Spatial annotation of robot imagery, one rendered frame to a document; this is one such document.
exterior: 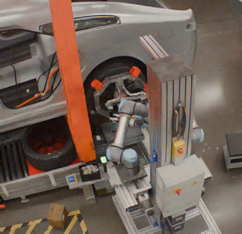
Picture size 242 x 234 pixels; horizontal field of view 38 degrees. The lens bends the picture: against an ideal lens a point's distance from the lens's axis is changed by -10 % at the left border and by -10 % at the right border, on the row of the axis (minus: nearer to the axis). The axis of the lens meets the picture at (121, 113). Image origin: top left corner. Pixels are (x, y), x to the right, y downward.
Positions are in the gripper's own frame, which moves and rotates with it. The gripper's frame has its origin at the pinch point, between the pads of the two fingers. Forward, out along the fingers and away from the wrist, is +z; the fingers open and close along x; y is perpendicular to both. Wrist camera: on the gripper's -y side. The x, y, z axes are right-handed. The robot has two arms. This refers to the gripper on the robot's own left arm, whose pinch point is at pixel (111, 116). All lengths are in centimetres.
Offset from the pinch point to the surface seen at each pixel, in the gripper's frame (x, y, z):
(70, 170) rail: -49, 45, 33
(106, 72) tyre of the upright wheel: 29.1, -31.3, 13.4
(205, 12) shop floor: 418, 108, -23
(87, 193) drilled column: -64, 56, 9
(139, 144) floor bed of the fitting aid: 32, 78, -13
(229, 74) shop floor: 217, 96, -99
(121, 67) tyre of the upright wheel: 40, -31, 1
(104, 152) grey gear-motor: -15.3, 42.5, 7.2
